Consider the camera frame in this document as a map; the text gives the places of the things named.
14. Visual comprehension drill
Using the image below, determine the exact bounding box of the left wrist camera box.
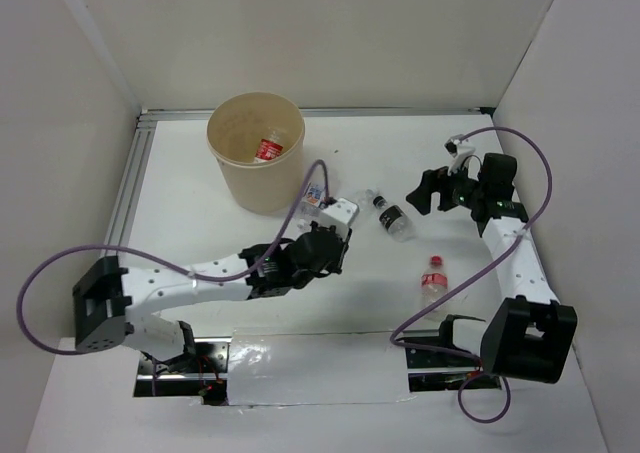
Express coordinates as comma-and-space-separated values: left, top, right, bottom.
318, 198, 359, 237

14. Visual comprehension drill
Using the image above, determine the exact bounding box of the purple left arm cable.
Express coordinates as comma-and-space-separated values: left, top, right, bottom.
16, 160, 334, 357

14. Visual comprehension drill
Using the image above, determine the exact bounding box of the white tape sheet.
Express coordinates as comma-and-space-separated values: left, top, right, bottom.
227, 333, 412, 407

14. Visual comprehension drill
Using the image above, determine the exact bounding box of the beige round plastic bin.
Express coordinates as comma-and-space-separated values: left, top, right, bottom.
206, 92, 305, 214

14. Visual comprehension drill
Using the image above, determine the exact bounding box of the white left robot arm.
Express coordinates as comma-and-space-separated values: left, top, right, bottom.
72, 222, 352, 372

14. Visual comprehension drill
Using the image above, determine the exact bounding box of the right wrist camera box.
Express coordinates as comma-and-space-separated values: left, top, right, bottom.
444, 135, 476, 176

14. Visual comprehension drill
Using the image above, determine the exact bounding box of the aluminium table frame rail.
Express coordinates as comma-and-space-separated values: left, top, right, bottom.
106, 109, 493, 263

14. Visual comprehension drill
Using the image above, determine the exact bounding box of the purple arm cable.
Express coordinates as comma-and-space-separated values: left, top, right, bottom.
16, 160, 334, 357
388, 126, 554, 423

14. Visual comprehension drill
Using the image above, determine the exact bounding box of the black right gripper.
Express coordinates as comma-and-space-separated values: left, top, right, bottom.
405, 156, 486, 215

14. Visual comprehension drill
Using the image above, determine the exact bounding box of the black label clear bottle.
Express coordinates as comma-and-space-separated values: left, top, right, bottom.
366, 190, 415, 242

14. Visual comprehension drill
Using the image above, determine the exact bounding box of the tall red label bottle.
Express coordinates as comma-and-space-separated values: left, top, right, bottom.
253, 129, 285, 164

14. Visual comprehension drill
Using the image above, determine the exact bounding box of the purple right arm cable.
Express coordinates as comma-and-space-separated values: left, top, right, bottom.
388, 126, 554, 423

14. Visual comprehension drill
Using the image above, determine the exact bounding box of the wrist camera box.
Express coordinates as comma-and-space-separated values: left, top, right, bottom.
318, 198, 359, 237
444, 135, 476, 176

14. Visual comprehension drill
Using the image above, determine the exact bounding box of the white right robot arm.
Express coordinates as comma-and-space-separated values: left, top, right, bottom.
406, 153, 578, 384

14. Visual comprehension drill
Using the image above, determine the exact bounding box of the blue orange label clear bottle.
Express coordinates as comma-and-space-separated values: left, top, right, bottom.
294, 182, 326, 229

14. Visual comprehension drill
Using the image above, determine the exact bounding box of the short red label bottle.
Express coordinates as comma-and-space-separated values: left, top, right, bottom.
420, 255, 448, 309

